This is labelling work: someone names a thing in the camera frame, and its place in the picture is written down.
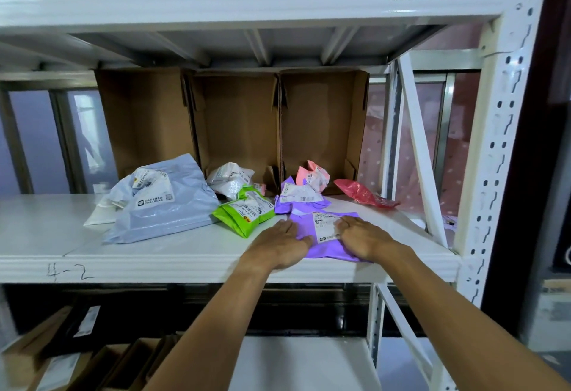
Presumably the person's left hand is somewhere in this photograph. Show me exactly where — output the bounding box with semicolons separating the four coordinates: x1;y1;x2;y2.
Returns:
240;219;315;271

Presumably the person's right hand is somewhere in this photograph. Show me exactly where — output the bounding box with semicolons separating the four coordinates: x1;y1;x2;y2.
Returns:
334;215;404;264

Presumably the purple mailer bag front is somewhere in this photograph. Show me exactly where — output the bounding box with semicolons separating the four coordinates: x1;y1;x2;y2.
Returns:
273;175;332;216

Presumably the purple mailer bag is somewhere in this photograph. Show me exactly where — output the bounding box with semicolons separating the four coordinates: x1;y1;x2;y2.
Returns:
273;175;332;216
290;210;371;264

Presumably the red mailer bag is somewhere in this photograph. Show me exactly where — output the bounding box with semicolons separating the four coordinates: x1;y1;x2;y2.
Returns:
333;179;401;208

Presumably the green mailer bag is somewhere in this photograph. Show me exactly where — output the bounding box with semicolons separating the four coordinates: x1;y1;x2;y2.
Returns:
211;184;276;239

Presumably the large grey-blue mailer bag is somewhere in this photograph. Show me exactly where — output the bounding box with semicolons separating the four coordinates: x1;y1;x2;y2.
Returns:
102;153;222;244

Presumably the person's right forearm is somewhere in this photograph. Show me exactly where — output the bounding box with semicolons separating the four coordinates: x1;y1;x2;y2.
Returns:
379;243;571;391

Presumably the person's left forearm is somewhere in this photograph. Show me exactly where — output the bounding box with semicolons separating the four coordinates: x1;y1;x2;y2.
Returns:
142;261;277;391

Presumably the white metal shelf rack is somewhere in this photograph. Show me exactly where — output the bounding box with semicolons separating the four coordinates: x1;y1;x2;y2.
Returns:
0;0;554;391

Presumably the open brown cardboard box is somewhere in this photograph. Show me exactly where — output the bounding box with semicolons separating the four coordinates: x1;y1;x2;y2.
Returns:
277;69;370;195
94;68;199;180
180;69;283;191

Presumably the black package with white label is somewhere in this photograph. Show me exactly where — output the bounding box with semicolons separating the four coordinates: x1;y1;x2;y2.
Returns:
42;304;103;358

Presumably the cardboard carton with white label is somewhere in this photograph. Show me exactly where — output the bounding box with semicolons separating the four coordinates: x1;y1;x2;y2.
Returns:
26;351;95;391

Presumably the black device with white ring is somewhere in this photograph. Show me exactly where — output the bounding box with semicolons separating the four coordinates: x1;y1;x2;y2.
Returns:
552;207;571;273

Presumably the metal window frame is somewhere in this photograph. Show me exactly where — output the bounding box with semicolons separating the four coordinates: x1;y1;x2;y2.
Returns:
0;81;117;195

